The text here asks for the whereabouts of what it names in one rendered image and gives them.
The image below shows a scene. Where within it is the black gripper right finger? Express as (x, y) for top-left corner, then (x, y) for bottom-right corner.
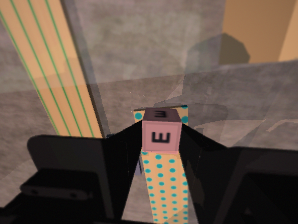
(178, 123), (298, 224)

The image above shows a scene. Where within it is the pink letter block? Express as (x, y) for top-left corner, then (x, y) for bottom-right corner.
(142, 108), (182, 154)

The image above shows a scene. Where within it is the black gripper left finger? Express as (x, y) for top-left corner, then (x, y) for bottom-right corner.
(27, 120), (142, 219)

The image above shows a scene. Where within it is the tan strip with teal polka dots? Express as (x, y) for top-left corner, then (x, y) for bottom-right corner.
(141, 105), (188, 224)

